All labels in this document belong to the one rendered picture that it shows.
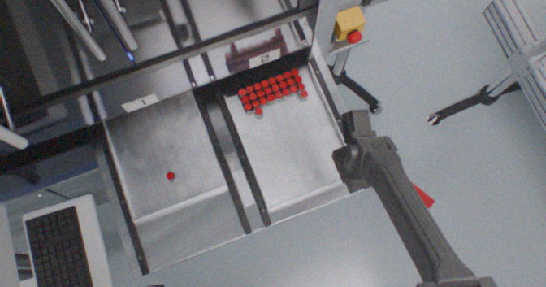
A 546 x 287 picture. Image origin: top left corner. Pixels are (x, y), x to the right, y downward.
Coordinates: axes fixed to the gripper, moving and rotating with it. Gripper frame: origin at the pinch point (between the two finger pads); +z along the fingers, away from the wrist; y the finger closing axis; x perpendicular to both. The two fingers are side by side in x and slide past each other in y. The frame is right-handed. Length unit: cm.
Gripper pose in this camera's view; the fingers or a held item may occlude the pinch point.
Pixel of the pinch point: (348, 173)
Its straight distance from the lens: 130.0
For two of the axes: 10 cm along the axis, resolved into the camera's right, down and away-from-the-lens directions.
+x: -9.3, 3.6, -0.8
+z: 0.1, 2.5, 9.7
